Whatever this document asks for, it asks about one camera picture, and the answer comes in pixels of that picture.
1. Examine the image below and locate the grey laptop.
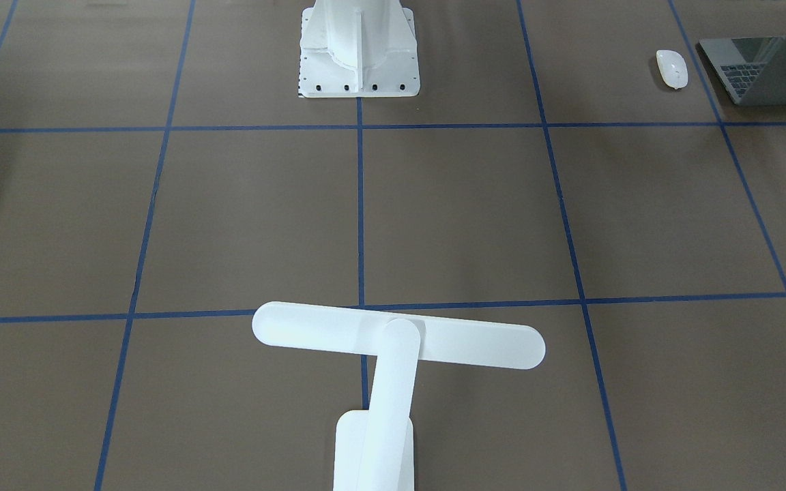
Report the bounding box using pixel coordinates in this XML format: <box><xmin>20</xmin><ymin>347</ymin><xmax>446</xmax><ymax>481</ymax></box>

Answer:
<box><xmin>698</xmin><ymin>36</ymin><xmax>786</xmax><ymax>106</ymax></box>

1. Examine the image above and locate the white desk lamp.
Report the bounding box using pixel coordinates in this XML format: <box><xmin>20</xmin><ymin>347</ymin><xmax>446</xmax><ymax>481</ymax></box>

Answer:
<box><xmin>252</xmin><ymin>301</ymin><xmax>547</xmax><ymax>490</ymax></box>

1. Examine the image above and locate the white computer mouse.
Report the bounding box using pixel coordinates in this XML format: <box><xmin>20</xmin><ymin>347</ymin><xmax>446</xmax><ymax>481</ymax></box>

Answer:
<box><xmin>655</xmin><ymin>49</ymin><xmax>688</xmax><ymax>90</ymax></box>

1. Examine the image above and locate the brown paper table cover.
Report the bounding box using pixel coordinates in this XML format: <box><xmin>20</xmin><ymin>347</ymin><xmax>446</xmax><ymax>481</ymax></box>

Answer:
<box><xmin>0</xmin><ymin>1</ymin><xmax>786</xmax><ymax>490</ymax></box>

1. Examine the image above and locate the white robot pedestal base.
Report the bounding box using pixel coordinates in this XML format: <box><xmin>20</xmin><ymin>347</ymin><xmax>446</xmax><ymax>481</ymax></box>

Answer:
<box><xmin>297</xmin><ymin>1</ymin><xmax>421</xmax><ymax>98</ymax></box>

